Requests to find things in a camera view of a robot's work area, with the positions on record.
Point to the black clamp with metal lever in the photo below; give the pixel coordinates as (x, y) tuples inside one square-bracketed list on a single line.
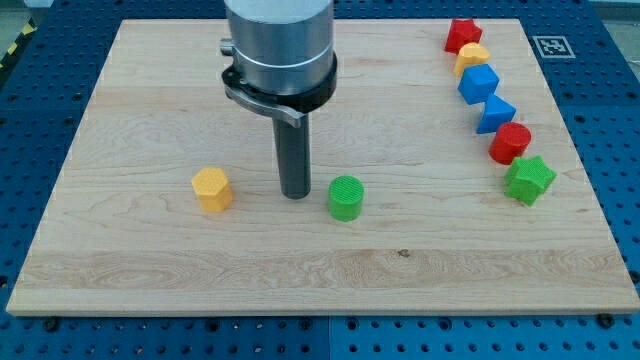
[(320, 92)]

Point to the white fiducial marker tag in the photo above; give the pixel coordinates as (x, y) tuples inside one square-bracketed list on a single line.
[(553, 47)]

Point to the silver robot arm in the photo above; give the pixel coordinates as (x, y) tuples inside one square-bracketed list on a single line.
[(309, 19)]

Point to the red cylinder block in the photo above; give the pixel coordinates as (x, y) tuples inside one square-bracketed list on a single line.
[(510, 141)]

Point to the blue cube block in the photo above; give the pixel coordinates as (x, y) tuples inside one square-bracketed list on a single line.
[(477, 83)]

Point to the blue triangle block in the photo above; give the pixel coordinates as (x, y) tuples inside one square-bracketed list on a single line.
[(496, 112)]

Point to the wooden board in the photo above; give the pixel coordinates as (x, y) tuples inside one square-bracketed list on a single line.
[(124, 234)]

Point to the green star block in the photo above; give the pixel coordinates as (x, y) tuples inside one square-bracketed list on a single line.
[(528, 178)]

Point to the yellow hexagon block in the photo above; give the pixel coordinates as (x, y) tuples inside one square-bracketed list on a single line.
[(212, 189)]

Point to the red star block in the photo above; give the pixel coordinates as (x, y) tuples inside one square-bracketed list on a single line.
[(462, 32)]

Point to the green cylinder block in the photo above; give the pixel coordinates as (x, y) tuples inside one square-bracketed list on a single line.
[(346, 195)]

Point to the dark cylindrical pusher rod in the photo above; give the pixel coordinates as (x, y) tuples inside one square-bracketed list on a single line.
[(293, 156)]

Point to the yellow heart block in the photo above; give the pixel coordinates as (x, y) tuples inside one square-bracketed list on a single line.
[(470, 54)]

